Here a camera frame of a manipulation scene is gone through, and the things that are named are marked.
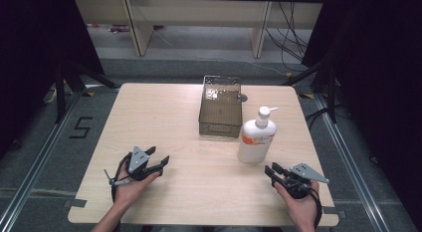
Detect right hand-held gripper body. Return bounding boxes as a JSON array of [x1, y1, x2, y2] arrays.
[[282, 162, 330, 200]]

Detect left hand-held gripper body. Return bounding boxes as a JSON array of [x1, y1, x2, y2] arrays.
[[127, 145, 162, 182]]

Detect person's left hand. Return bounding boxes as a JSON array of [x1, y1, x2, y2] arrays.
[[112, 163, 161, 210]]

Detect person's right hand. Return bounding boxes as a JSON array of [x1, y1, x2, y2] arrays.
[[274, 180, 320, 228]]

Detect white pump bottle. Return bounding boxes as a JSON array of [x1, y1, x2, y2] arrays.
[[236, 106, 280, 164]]

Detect metal mesh basket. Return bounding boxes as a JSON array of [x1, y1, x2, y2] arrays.
[[198, 75, 244, 139]]

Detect black tripod stand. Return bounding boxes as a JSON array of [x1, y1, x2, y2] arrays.
[[53, 58, 121, 124], [281, 54, 338, 124]]

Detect dark curtain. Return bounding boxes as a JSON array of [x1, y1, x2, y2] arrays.
[[0, 0, 106, 160], [301, 0, 422, 223]]

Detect black wrist strap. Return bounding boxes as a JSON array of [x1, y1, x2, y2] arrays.
[[309, 186, 323, 230], [110, 151, 133, 204]]

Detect aluminium floor rail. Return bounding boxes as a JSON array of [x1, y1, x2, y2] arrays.
[[0, 89, 84, 230], [313, 92, 392, 232]]

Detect black hanging cables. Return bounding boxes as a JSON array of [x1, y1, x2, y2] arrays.
[[264, 1, 311, 73]]

